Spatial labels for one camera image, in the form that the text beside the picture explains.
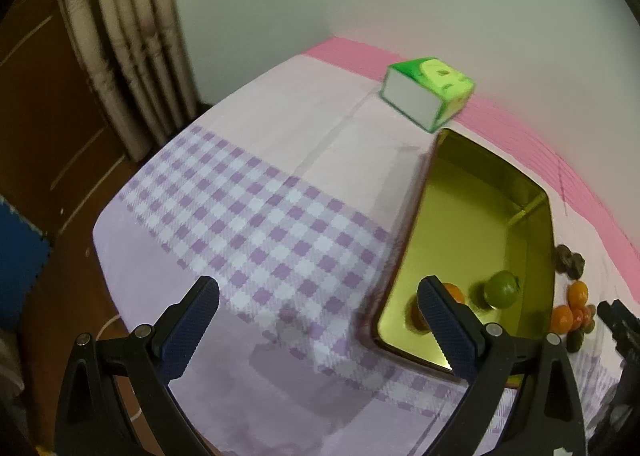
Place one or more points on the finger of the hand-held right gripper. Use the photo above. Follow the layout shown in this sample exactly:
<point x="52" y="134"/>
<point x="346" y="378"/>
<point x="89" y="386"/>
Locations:
<point x="619" y="325"/>

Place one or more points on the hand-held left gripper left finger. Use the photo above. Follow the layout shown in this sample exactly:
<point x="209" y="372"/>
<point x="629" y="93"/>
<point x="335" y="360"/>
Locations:
<point x="192" y="331"/>

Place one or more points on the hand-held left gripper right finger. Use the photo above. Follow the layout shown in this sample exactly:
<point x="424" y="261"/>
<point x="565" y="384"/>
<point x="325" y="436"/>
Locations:
<point x="450" y="331"/>

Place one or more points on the brown kiwi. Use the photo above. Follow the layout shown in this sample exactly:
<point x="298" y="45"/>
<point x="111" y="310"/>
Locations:
<point x="574" y="341"/>
<point x="591" y="323"/>

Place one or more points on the large orange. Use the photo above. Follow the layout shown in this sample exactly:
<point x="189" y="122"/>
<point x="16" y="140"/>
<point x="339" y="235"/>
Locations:
<point x="577" y="293"/>

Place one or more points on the small orange tangerine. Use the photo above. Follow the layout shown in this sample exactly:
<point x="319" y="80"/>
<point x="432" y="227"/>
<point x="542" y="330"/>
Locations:
<point x="454" y="293"/>
<point x="561" y="320"/>

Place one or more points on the gold metal tray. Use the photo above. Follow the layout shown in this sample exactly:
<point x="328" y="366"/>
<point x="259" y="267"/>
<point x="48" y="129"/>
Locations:
<point x="465" y="231"/>

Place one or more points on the red tomato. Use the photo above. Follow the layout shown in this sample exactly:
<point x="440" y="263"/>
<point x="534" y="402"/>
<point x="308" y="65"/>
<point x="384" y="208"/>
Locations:
<point x="581" y="317"/>

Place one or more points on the green lime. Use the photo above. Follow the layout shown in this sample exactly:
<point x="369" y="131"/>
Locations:
<point x="501" y="288"/>

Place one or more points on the dark brown passion fruit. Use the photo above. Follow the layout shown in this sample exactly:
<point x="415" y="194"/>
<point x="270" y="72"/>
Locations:
<point x="575" y="266"/>
<point x="564" y="252"/>

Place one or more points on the lilac checked tablecloth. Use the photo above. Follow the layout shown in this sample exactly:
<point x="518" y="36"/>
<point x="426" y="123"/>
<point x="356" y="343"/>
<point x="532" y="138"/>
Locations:
<point x="280" y="176"/>

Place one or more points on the blue foam mat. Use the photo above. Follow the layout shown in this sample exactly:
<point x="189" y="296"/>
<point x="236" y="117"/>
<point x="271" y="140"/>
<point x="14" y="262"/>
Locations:
<point x="20" y="261"/>

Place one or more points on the green tissue pack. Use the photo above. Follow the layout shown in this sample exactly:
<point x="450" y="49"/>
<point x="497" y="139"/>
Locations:
<point x="430" y="86"/>

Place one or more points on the beige striped curtain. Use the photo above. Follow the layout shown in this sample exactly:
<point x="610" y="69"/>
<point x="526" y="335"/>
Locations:
<point x="125" y="36"/>

